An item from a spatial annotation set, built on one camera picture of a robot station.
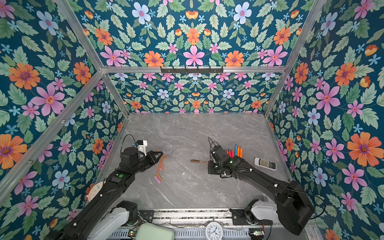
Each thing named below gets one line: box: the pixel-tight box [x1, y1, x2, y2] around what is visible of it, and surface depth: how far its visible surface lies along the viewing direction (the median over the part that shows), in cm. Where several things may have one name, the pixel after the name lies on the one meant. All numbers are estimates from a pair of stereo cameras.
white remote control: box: [254, 157, 277, 171], surface depth 93 cm
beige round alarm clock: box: [88, 181, 106, 202], surface depth 82 cm
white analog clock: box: [205, 221, 223, 240], surface depth 68 cm
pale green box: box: [135, 222, 175, 240], surface depth 70 cm
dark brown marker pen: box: [190, 159, 209, 163], surface depth 96 cm
